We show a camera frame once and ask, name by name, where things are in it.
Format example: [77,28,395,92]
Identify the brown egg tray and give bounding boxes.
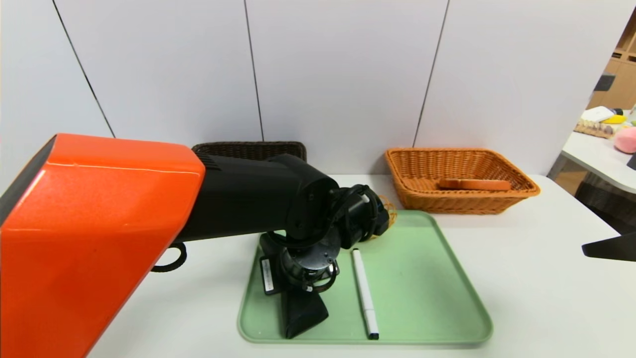
[574,120,615,140]

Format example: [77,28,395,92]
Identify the dark brown wicker basket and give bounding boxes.
[191,141,308,162]

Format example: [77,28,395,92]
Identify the white side table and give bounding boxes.
[560,112,636,195]

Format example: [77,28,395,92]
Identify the black elbow cable loop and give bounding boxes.
[151,242,188,273]

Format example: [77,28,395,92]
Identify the orange wicker basket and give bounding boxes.
[385,148,541,215]

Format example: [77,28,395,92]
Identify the wooden shelf cabinet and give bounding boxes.
[586,5,636,112]

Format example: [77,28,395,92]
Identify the thick white marker pen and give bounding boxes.
[352,248,381,340]

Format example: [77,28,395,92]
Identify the light green plastic tray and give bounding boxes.
[238,210,493,345]

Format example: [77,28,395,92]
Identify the black soft pouch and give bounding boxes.
[258,233,329,340]

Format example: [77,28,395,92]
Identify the toy bread slice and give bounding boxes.
[437,178,512,192]

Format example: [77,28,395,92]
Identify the white box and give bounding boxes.
[580,106,615,123]

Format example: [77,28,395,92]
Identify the small yellow wicker basket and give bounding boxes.
[377,194,398,240]

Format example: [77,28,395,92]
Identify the pink plush toy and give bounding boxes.
[612,127,636,155]

